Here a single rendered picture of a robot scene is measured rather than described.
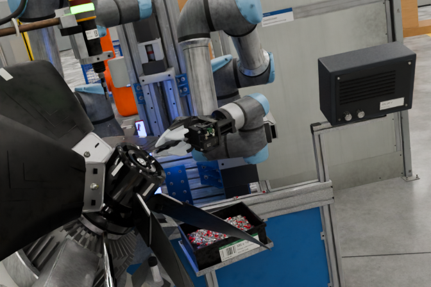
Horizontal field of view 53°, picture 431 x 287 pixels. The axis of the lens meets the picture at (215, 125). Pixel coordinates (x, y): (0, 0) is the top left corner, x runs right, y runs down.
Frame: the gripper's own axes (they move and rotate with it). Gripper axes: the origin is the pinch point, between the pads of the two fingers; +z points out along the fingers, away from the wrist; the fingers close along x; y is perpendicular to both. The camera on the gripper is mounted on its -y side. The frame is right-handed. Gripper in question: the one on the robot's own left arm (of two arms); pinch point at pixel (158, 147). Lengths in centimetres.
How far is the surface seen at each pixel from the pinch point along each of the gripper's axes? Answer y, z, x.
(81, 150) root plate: 4.1, 20.5, -9.0
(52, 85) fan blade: -7.5, 18.3, -20.4
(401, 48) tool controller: 25, -74, -9
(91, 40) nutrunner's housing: 2.4, 12.0, -29.3
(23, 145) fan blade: 18.9, 34.4, -19.6
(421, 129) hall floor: -64, -306, 127
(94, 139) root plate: 4.0, 17.2, -9.9
